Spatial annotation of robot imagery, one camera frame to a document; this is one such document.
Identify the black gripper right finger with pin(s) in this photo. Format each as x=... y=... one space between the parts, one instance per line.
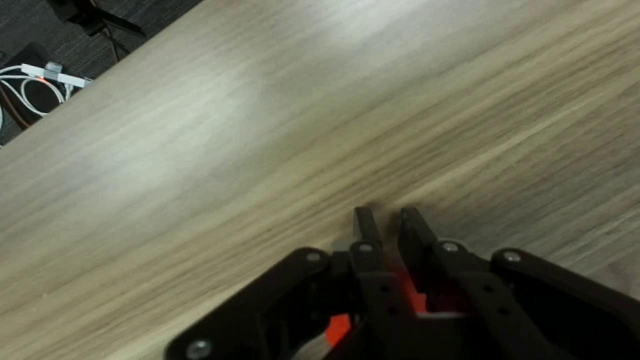
x=466 y=280

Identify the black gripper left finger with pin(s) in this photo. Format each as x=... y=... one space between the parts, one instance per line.
x=371 y=266

